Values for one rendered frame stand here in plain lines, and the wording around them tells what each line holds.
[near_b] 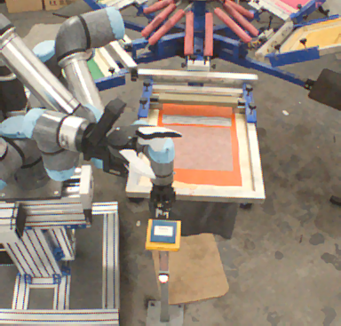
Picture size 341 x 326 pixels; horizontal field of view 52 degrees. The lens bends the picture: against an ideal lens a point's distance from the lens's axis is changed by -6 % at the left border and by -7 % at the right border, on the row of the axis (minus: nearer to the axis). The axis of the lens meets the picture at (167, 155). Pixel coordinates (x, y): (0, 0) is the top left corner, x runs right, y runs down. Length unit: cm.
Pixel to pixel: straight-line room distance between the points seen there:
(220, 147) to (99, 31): 90
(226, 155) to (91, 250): 106
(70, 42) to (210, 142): 94
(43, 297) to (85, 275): 28
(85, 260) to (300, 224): 153
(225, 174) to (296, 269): 113
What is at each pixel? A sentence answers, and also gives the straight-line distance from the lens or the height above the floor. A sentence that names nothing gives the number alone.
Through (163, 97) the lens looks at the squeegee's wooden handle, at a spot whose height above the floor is 106.
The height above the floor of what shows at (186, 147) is 96.
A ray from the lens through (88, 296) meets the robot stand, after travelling 222.
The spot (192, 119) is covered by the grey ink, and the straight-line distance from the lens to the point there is 196.
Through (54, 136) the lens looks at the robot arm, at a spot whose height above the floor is 167.
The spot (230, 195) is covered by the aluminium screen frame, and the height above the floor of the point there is 99.
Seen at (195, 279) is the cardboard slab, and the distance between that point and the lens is 244.
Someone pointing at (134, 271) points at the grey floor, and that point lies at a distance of 249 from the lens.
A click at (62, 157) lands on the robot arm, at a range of 90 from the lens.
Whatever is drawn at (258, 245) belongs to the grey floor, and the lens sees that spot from 265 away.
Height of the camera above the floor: 220
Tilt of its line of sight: 45 degrees down
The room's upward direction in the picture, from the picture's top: straight up
